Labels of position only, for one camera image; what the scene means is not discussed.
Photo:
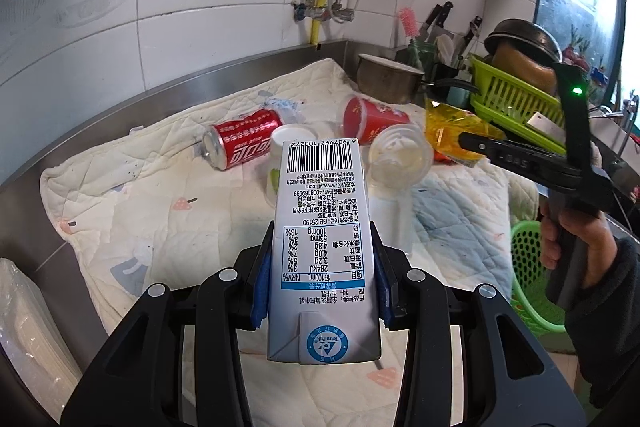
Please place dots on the white blue milk carton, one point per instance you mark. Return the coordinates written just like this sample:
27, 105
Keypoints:
322, 301

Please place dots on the clear plastic bottle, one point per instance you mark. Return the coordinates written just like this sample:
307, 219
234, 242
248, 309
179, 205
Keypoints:
391, 212

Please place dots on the metal pot with lid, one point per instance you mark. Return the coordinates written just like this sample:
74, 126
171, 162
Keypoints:
386, 80

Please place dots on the teal cup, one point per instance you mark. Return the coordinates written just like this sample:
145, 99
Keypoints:
458, 97

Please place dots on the metal faucet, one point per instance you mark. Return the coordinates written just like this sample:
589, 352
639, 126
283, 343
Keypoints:
630, 112

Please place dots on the green dish rack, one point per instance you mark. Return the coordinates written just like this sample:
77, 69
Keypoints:
508, 102

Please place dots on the green utensil holder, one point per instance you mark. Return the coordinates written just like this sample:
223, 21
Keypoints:
421, 55

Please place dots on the green plastic waste basket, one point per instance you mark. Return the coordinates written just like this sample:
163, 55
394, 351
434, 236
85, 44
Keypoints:
529, 298

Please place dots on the yellow plastic wrapper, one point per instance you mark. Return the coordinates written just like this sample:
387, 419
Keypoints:
443, 125

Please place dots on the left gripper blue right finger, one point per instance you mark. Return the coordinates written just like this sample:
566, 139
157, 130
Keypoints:
508, 377

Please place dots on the black wok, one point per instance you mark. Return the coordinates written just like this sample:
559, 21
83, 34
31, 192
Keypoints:
526, 37

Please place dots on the crumpled grey tissue pack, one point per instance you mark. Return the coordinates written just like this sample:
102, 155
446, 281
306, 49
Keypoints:
287, 110

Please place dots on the right hand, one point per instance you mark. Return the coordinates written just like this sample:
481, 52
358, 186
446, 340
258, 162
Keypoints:
594, 231

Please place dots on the cleaver knife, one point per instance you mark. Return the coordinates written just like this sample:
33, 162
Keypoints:
545, 126

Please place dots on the pink bottle brush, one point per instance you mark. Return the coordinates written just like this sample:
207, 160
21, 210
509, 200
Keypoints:
408, 22

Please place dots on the brown clay pot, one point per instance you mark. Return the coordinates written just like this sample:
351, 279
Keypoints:
512, 61

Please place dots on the white paper cup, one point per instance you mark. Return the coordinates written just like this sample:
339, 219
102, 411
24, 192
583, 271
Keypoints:
283, 134

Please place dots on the white quilted cloth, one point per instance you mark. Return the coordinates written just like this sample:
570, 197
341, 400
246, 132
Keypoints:
148, 208

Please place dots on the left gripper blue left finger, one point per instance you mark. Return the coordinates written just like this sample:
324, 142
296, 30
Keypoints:
136, 377

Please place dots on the red cola can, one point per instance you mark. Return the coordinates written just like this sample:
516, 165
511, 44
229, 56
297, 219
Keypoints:
233, 142

